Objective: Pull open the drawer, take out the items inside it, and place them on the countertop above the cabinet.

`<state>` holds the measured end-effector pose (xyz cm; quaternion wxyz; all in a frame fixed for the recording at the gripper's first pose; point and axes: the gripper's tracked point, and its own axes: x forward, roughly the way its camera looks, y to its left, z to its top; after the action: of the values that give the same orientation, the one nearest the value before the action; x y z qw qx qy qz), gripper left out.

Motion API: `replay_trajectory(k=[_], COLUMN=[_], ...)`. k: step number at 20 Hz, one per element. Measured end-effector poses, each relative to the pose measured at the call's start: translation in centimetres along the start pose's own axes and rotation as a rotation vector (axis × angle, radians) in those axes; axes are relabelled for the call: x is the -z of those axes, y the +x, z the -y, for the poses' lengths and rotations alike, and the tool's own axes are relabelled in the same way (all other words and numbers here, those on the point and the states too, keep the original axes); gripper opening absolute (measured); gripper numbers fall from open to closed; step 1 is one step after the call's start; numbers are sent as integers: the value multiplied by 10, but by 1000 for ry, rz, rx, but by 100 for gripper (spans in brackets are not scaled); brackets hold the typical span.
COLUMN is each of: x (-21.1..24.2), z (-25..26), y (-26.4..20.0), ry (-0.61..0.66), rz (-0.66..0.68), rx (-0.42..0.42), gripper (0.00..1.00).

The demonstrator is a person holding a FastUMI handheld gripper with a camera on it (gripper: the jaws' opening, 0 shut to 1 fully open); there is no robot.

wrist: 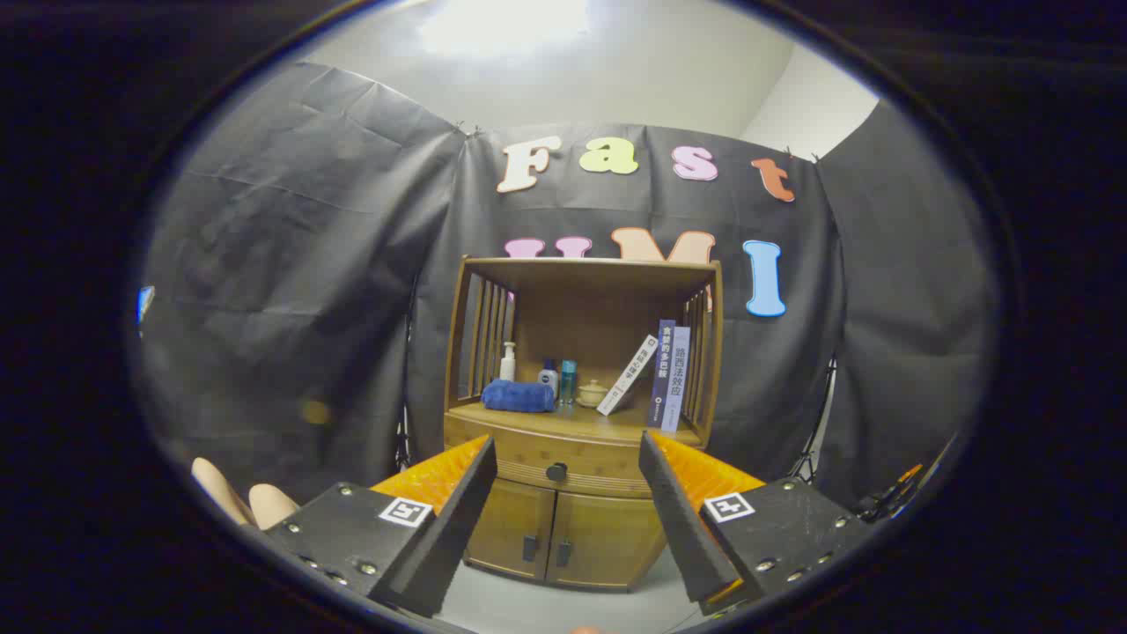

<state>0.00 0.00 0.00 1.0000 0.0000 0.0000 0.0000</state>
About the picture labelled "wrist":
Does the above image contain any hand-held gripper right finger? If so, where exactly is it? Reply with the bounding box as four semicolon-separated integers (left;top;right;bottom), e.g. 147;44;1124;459
637;430;873;617

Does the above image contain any wooden cabinet door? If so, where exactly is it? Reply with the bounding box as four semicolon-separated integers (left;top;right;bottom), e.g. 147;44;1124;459
546;490;667;591
464;478;557;584

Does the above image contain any blue folded towel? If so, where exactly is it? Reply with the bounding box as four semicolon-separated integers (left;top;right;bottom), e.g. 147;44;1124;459
482;379;556;413

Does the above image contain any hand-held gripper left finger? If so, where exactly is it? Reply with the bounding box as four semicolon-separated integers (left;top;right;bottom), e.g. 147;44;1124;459
262;434;499;619

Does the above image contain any tangle of wires and electronics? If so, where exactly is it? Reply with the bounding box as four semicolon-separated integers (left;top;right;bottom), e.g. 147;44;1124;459
852;462;930;522

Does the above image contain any lavender book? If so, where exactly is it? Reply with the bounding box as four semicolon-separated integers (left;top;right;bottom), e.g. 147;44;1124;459
660;326;692;434

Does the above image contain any wooden cabinet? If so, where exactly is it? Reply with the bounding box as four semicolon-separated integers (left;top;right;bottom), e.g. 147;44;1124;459
443;255;725;593

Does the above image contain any white book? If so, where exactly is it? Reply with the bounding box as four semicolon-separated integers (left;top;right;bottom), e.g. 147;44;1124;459
596;334;659;417

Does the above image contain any black backdrop cloth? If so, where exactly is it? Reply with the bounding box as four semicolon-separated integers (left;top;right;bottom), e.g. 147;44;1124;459
136;60;1000;529

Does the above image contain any wooden drawer with black knob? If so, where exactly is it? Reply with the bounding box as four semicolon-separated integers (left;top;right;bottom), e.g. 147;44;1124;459
443;412;705;500

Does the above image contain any dark navy book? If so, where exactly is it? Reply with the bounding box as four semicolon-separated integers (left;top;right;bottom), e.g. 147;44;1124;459
647;319;677;430

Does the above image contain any wooden countertop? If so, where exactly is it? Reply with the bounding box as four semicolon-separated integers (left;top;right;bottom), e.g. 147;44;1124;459
449;401;705;446

